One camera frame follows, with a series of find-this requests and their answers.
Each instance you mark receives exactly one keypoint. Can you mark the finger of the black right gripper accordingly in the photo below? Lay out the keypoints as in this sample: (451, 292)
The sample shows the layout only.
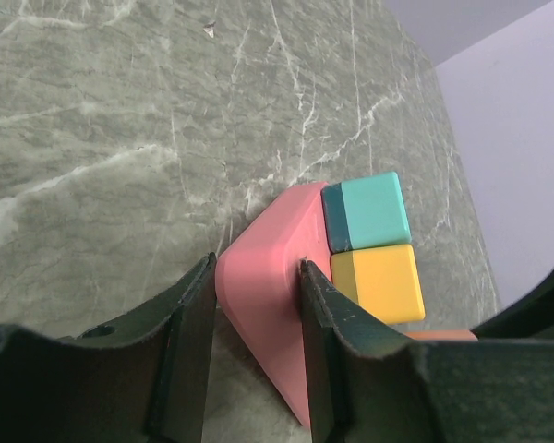
(531, 317)

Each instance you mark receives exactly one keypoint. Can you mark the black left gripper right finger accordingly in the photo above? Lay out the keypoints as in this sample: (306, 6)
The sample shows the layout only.
(367, 382)

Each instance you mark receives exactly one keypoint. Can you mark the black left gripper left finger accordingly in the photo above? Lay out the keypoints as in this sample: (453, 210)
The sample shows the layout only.
(140, 377)

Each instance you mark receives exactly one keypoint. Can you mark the pink USB charger plug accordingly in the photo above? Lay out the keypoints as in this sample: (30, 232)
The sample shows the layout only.
(442, 335)

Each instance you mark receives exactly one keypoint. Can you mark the yellow USB charger plug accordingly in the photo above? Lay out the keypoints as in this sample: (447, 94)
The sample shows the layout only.
(382, 280)

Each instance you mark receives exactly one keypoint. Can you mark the pink triangular power strip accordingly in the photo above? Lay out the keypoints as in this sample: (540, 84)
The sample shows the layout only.
(257, 286)

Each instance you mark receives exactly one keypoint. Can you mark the teal USB charger plug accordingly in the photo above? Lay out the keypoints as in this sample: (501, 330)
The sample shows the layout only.
(365, 212)

